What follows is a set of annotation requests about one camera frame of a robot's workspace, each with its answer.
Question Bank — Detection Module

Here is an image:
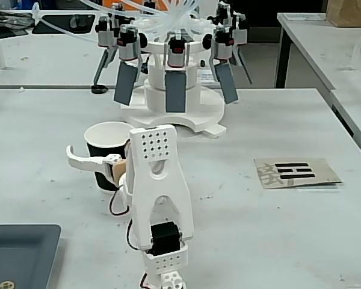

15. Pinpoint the white round machine base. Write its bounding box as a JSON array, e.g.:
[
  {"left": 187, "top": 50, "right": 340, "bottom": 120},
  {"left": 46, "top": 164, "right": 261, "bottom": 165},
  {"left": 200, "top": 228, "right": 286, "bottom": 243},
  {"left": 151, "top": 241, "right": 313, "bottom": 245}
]
[{"left": 120, "top": 39, "right": 228, "bottom": 139}]

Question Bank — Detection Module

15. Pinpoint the black plastic bag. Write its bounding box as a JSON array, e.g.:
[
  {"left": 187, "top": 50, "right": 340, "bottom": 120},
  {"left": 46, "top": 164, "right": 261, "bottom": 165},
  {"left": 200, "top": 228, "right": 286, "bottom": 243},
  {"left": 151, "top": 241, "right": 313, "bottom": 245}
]
[{"left": 0, "top": 8, "right": 29, "bottom": 39}]

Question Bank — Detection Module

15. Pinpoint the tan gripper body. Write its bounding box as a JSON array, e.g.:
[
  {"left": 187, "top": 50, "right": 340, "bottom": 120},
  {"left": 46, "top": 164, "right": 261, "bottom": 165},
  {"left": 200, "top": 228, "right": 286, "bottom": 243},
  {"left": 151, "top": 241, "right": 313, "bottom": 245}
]
[{"left": 106, "top": 161, "right": 128, "bottom": 185}]

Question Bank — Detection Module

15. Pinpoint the grey plastic tray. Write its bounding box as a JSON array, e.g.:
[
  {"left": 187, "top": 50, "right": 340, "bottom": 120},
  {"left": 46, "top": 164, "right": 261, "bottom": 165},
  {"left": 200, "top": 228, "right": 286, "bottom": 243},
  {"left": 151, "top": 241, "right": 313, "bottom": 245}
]
[{"left": 0, "top": 223, "right": 63, "bottom": 289}]

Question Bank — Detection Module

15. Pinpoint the grey paddle actuator module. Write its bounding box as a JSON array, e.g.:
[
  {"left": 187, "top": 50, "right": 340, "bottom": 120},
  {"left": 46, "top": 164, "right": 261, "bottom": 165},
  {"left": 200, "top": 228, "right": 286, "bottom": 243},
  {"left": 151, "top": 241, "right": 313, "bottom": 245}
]
[
  {"left": 216, "top": 1, "right": 253, "bottom": 85},
  {"left": 92, "top": 14, "right": 119, "bottom": 87},
  {"left": 113, "top": 25, "right": 143, "bottom": 107},
  {"left": 164, "top": 35, "right": 190, "bottom": 114},
  {"left": 209, "top": 26, "right": 239, "bottom": 105}
]

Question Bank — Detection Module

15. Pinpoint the clear tube bundle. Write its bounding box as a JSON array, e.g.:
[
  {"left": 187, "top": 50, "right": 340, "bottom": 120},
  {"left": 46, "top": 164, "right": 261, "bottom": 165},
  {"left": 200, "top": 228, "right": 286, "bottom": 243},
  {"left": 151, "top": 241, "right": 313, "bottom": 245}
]
[{"left": 32, "top": 0, "right": 217, "bottom": 42}]

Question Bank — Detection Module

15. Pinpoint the black table leg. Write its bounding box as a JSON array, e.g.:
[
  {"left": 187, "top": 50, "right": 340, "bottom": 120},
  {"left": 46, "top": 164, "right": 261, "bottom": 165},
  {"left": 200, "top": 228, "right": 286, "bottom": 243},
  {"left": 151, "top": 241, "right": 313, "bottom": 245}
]
[{"left": 275, "top": 26, "right": 293, "bottom": 89}]

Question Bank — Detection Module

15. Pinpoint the white paper sheet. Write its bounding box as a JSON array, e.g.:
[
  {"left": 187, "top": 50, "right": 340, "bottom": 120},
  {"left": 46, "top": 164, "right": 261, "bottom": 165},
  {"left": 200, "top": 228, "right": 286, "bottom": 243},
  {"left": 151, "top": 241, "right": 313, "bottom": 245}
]
[{"left": 284, "top": 12, "right": 330, "bottom": 22}]

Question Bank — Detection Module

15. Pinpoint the printed paper label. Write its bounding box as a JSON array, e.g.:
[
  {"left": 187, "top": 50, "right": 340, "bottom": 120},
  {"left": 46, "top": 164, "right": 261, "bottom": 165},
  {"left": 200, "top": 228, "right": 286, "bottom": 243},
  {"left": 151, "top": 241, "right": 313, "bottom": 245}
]
[{"left": 197, "top": 69, "right": 220, "bottom": 84}]

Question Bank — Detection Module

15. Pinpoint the orange box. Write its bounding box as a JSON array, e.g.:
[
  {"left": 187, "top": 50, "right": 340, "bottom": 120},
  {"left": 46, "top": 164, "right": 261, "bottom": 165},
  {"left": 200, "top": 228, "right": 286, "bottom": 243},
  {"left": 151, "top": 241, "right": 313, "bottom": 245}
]
[{"left": 103, "top": 0, "right": 169, "bottom": 13}]

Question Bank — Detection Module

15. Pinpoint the brown paper bag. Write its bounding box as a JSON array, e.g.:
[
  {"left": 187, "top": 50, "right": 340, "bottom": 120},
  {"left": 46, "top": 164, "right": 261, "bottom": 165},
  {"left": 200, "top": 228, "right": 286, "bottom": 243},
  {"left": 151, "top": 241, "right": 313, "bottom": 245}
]
[{"left": 326, "top": 0, "right": 361, "bottom": 28}]

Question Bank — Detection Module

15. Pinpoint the cardboard card with black bars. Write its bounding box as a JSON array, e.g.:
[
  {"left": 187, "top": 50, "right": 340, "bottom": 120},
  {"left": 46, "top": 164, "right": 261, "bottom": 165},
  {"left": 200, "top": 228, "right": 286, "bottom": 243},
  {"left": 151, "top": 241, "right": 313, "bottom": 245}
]
[{"left": 254, "top": 157, "right": 344, "bottom": 190}]

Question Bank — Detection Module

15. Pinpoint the black paper cup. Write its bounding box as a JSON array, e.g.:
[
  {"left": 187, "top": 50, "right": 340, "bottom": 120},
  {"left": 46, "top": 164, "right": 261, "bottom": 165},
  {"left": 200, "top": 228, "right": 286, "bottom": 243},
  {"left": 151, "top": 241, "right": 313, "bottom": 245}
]
[{"left": 84, "top": 121, "right": 135, "bottom": 195}]

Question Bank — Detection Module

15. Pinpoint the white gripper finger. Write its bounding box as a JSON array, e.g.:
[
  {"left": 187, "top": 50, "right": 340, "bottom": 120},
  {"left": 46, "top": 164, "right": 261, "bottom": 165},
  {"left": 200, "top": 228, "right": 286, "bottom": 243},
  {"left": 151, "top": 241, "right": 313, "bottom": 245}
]
[{"left": 66, "top": 144, "right": 123, "bottom": 173}]

